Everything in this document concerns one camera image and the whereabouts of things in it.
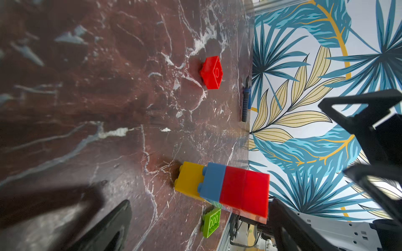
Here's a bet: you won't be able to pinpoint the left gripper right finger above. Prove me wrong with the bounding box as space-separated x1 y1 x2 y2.
318 90 402 225

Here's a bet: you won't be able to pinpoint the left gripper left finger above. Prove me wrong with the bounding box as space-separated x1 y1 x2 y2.
68 200 132 251

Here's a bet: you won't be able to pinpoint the orange 2x2 lego brick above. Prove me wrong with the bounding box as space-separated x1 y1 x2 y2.
174 162 205 201

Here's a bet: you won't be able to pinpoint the blue 2x4 lego brick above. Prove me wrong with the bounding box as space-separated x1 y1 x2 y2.
197 163 226 202

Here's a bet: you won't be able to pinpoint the red 2x4 lego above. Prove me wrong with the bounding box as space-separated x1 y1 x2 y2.
240 170 270 224
219 166 247 211

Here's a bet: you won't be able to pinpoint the small red lego brick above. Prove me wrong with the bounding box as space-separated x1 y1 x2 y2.
200 56 223 90

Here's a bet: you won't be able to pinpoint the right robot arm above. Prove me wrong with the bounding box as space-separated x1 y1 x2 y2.
229 199 402 251

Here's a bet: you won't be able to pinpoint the green 2x4 lego brick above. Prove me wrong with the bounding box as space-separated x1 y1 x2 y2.
201 208 221 238

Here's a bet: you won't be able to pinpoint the blue handled pliers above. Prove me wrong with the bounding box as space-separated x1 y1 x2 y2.
242 76 251 122

